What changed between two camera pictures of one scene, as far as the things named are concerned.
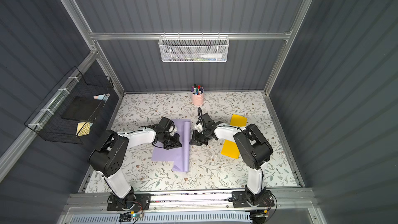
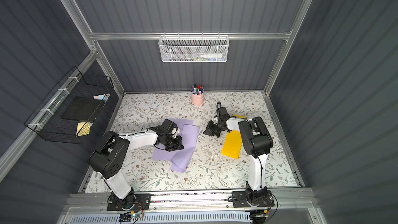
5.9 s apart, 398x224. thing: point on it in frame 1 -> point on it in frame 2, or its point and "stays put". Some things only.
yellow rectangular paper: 229,148 stays put
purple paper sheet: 180,156 stays put
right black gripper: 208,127 -> 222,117
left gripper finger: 174,142 stays put
